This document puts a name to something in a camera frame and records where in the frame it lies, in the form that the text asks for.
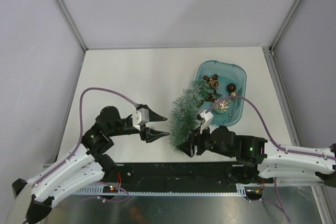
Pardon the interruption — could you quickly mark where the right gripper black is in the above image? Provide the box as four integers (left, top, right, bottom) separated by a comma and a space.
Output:
177, 122, 235, 158

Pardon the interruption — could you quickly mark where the small frosted christmas tree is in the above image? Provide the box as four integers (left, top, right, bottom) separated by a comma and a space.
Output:
169, 80, 210, 152

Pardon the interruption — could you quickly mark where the blue plastic tub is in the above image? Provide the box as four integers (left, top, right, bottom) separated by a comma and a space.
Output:
195, 60, 247, 126

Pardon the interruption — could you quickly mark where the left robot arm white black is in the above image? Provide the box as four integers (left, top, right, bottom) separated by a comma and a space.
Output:
12, 104, 169, 223

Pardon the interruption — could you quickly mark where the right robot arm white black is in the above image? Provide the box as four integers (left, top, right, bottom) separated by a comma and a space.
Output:
177, 126, 335, 187

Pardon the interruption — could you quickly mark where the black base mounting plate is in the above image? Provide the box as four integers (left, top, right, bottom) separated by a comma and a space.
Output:
99, 161, 274, 193

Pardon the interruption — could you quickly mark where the large silver ribbed bauble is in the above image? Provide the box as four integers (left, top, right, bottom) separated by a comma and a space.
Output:
214, 98, 229, 114

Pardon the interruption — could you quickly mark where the frosted pine cone ornament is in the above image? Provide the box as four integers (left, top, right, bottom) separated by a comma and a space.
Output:
209, 79, 219, 89

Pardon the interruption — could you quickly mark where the small gold glitter bauble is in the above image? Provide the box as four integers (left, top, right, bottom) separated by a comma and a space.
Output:
230, 91, 237, 101

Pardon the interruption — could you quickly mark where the dark red bauble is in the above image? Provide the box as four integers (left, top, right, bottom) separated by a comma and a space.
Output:
226, 83, 236, 93

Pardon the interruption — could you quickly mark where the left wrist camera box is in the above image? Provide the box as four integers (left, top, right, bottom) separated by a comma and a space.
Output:
132, 108, 150, 130

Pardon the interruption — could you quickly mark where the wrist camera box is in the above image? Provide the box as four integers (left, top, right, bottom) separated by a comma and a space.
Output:
132, 108, 150, 130
197, 110, 213, 134

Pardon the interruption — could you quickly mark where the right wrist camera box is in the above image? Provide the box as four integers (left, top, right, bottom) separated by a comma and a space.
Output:
197, 110, 213, 134

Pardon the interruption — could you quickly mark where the grey slotted cable duct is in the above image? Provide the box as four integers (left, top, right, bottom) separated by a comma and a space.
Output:
73, 184, 246, 197

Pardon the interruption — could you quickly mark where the left aluminium frame post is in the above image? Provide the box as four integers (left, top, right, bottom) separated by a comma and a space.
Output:
54, 0, 88, 52

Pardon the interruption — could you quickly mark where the aluminium frame post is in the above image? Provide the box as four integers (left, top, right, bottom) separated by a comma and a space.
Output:
54, 0, 88, 52
269, 0, 305, 52

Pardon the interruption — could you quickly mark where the right aluminium frame post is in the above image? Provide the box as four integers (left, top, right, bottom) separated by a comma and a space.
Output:
269, 0, 305, 52

